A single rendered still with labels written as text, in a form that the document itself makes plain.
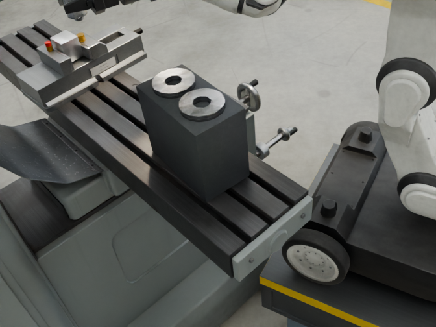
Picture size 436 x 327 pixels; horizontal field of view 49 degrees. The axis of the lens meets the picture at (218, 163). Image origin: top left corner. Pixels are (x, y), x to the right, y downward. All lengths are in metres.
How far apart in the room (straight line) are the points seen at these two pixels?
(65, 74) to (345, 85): 1.96
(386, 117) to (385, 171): 0.42
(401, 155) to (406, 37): 0.35
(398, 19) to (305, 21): 2.49
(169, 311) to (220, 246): 0.85
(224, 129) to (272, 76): 2.14
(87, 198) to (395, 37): 0.85
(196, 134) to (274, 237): 0.26
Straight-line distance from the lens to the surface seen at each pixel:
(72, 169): 1.25
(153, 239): 1.55
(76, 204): 1.27
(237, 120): 0.91
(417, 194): 1.38
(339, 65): 3.14
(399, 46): 1.18
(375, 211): 1.51
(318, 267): 1.49
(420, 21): 1.15
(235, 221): 0.96
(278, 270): 1.55
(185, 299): 1.76
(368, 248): 1.42
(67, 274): 1.40
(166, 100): 0.96
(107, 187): 1.30
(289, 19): 3.65
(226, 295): 1.81
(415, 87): 1.17
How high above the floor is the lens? 1.71
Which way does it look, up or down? 44 degrees down
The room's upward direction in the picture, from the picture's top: 7 degrees counter-clockwise
